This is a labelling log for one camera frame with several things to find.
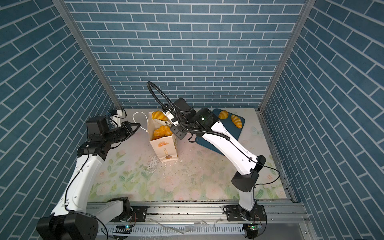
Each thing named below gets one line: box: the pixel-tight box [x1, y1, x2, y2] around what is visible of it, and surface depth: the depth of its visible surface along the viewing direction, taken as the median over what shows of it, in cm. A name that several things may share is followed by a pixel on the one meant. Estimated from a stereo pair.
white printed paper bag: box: [147, 111, 179, 163], surface depth 79 cm
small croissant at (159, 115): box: [151, 110, 168, 121], surface depth 77 cm
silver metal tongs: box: [154, 112, 179, 126], surface depth 71 cm
